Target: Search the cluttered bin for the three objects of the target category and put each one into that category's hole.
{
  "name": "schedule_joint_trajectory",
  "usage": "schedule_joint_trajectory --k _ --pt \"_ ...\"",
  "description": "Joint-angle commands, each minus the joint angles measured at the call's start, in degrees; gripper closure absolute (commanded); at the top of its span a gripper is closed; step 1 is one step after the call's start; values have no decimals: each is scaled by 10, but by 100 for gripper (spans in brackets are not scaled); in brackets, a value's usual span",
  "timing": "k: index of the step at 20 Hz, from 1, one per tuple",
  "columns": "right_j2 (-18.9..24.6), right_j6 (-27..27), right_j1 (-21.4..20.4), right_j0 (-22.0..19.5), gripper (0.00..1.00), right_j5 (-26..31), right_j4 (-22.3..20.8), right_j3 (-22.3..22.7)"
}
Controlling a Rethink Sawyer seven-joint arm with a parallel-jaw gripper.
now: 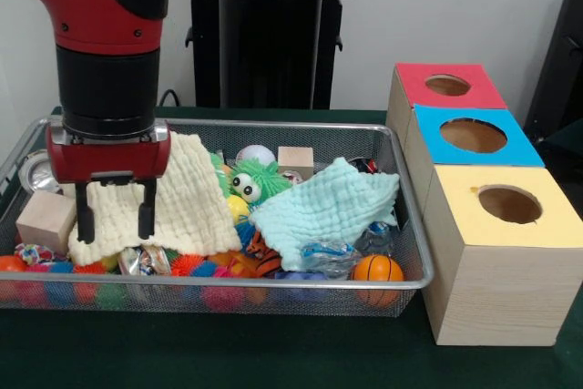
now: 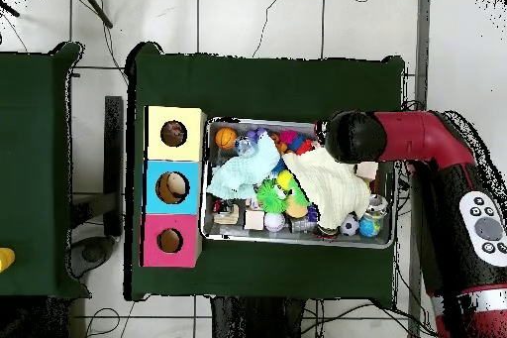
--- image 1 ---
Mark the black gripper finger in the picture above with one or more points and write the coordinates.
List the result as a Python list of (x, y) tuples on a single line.
[(146, 220), (85, 225)]

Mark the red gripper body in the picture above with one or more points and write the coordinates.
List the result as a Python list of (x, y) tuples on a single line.
[(105, 159)]

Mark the cream waffle cloth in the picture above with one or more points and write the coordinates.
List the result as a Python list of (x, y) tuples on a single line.
[(191, 207)]

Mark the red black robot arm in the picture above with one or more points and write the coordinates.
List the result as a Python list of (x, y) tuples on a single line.
[(105, 6)]

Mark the metal mesh bin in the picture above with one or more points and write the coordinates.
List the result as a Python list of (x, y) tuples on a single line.
[(150, 300)]

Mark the wooden box with three holes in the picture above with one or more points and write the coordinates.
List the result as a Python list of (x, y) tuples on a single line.
[(501, 298)]

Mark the large wooden cube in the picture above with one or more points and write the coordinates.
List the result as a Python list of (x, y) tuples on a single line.
[(43, 220)]

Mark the silver metal can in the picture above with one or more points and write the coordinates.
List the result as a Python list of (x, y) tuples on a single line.
[(35, 178)]

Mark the orange red smooth ball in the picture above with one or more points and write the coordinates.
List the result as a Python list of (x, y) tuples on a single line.
[(11, 264)]

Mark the green fuzzy toy with eyes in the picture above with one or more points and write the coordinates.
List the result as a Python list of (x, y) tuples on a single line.
[(259, 175)]

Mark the white baseball toy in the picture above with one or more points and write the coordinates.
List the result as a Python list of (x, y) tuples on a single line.
[(256, 154)]

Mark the dark green tablecloth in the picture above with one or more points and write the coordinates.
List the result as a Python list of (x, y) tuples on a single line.
[(228, 352), (569, 143)]

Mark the small wooden cube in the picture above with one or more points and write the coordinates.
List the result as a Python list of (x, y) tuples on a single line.
[(295, 161)]

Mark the light blue waffle cloth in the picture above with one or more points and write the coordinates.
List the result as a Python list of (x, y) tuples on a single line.
[(328, 211)]

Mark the orange basketball toy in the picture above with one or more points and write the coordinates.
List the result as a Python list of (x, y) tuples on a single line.
[(378, 268)]

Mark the black stand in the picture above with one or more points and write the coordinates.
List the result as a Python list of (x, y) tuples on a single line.
[(560, 65)]

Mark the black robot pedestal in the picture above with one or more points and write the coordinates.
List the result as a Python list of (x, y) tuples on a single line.
[(268, 43)]

